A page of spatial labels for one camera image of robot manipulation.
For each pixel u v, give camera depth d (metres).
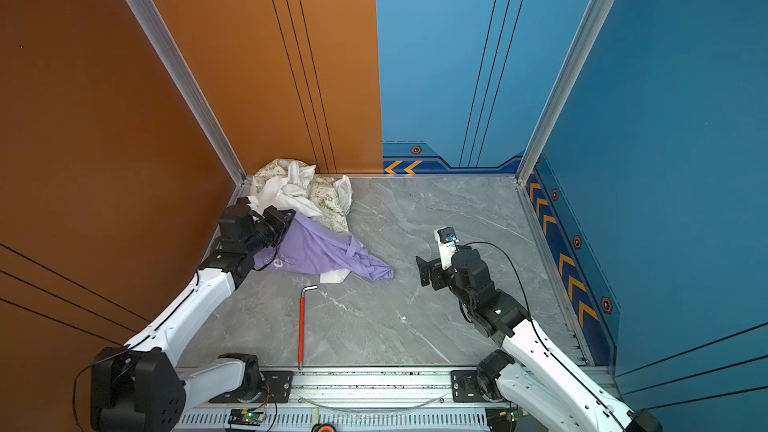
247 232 0.64
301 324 0.83
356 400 0.72
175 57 0.85
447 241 0.63
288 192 0.93
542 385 0.56
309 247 0.89
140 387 0.40
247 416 0.71
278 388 0.74
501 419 0.71
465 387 0.72
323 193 0.96
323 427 0.66
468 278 0.54
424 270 0.67
